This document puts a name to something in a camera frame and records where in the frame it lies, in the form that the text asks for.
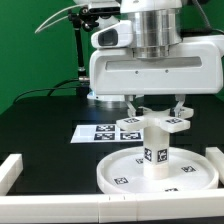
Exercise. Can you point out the black camera stand pole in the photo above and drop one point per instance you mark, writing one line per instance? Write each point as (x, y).
(83, 89)

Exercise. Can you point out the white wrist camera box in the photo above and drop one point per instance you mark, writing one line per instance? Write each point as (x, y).
(115, 36)

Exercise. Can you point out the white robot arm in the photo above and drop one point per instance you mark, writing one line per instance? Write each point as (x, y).
(149, 53)

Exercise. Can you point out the white left fence bar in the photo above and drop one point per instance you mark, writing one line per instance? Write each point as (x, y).
(10, 170)

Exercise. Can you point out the white marker sheet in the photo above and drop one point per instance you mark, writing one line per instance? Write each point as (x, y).
(104, 133)

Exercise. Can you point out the white round table top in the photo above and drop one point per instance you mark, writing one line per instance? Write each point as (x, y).
(126, 171)

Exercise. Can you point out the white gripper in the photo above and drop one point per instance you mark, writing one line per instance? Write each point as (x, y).
(192, 67)

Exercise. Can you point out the white cross table base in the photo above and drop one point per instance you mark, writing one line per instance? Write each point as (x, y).
(161, 119)

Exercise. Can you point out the white front fence bar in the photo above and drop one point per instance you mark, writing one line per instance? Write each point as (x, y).
(104, 208)

